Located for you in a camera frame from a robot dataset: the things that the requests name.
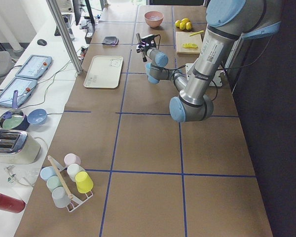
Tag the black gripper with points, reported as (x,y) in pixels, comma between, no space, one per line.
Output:
(142,49)

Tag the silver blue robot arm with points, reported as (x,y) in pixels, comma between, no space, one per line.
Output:
(227,21)

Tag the pink bowl of ice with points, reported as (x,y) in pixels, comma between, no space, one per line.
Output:
(154,18)

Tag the pink plastic cup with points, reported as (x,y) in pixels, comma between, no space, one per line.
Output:
(71,159)

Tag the white plastic cup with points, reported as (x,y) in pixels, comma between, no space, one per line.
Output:
(73,169)

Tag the yellow-green plastic cup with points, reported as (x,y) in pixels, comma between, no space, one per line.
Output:
(83,182)

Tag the blue plastic cup on rack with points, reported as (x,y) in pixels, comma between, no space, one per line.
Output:
(47,172)

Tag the mint green plastic cup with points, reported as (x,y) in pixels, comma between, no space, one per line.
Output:
(53,182)

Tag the grey plastic cup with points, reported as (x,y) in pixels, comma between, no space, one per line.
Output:
(60,197)

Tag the yellow lemon upper right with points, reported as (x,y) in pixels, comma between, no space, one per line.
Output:
(177,23)

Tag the bamboo cutting board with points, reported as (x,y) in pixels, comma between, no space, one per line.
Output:
(183,37)

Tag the lemon slices row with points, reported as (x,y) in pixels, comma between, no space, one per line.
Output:
(190,45)

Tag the grey folded cloth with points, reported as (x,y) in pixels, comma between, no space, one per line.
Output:
(110,40)

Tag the yellow-green plastic knife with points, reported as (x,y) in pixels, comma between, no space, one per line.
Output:
(196,33)

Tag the cream bear serving tray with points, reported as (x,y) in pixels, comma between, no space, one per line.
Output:
(104,72)

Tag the black computer mouse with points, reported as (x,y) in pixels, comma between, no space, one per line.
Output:
(41,42)

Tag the upper teach pendant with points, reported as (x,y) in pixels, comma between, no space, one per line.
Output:
(34,67)

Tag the teach pendant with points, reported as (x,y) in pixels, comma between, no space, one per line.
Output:
(25,88)
(34,67)

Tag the lower teach pendant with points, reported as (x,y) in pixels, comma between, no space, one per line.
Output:
(25,88)

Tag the blue ceramic bowl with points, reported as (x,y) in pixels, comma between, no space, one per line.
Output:
(37,117)

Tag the blue pot with lid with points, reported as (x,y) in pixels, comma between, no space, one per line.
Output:
(14,119)

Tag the silver toaster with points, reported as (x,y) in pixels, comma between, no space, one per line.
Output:
(18,147)

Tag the red bottle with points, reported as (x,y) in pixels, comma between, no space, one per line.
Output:
(11,204)

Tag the aluminium frame post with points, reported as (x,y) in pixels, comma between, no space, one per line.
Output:
(56,13)

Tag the white wire cup rack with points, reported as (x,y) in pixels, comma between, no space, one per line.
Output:
(77,199)

